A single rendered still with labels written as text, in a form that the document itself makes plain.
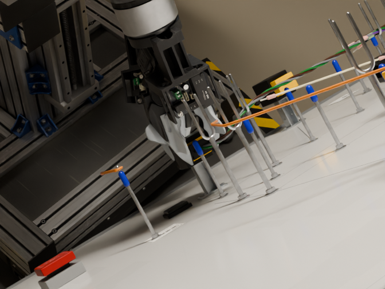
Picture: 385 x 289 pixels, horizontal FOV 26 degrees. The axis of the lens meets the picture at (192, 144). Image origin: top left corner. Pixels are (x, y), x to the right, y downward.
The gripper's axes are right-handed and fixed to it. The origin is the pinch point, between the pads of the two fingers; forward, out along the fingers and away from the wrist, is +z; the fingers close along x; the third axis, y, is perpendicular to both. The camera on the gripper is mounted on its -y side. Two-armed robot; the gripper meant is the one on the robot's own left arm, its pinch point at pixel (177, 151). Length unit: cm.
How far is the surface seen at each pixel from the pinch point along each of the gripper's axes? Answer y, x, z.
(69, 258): 26.7, -2.6, 12.1
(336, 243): 56, 49, 9
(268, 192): 27.5, 29.2, 6.6
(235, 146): -125, -59, 0
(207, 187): 6.6, 8.4, 6.0
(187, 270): 47, 29, 12
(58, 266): 28.1, -3.5, 12.9
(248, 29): -161, -66, -42
